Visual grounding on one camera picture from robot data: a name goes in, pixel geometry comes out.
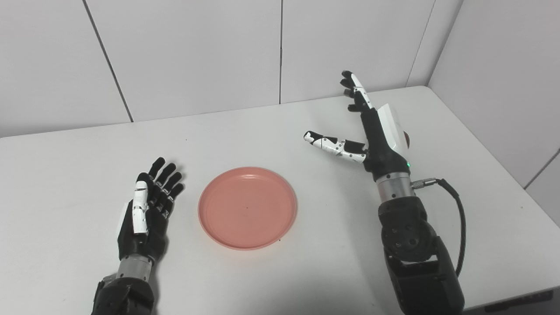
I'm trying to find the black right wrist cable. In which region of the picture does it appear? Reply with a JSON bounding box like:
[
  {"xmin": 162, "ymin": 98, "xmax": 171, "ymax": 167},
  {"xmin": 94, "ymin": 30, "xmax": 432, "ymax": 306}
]
[{"xmin": 411, "ymin": 177, "xmax": 467, "ymax": 277}]

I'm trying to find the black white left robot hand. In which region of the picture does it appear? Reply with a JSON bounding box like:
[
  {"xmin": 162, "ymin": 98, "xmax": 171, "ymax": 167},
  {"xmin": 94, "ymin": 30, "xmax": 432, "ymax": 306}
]
[{"xmin": 116, "ymin": 157, "xmax": 185, "ymax": 263}]

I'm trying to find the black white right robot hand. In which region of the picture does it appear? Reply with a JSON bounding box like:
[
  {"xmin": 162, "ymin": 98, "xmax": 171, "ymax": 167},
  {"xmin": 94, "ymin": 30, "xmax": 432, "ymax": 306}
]
[{"xmin": 304, "ymin": 70, "xmax": 412, "ymax": 182}]

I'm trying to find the pink round plate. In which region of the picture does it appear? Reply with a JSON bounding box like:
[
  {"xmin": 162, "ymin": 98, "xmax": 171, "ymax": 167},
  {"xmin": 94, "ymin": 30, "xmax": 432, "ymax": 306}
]
[{"xmin": 198, "ymin": 167, "xmax": 298, "ymax": 251}]

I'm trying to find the black table frame bar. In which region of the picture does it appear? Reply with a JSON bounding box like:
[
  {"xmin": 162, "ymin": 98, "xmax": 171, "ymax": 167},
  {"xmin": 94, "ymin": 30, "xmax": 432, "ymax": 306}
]
[{"xmin": 464, "ymin": 290, "xmax": 554, "ymax": 315}]

